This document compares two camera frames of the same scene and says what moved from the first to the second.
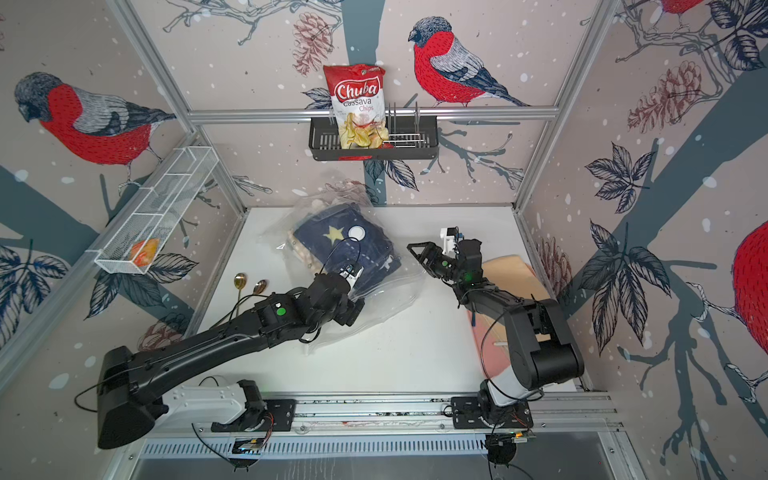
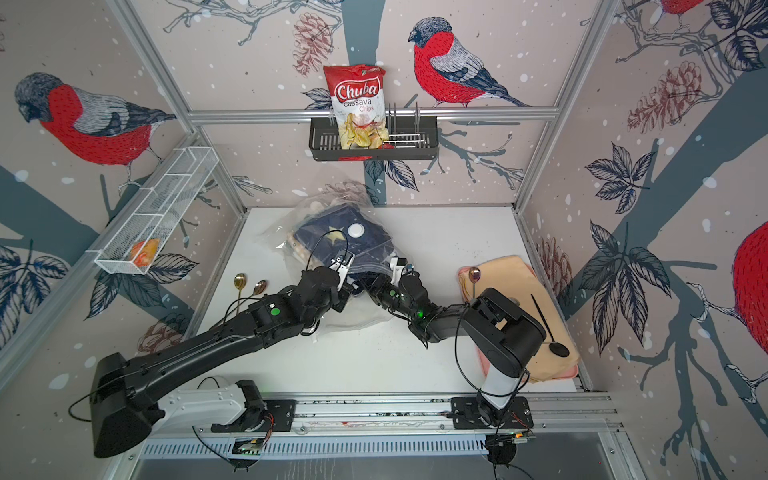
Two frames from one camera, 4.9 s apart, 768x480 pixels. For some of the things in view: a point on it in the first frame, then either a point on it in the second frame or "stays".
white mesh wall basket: [134, 245] stays
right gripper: [431, 253] → [380, 286]
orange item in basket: [143, 251] stays
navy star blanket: [342, 235] stays
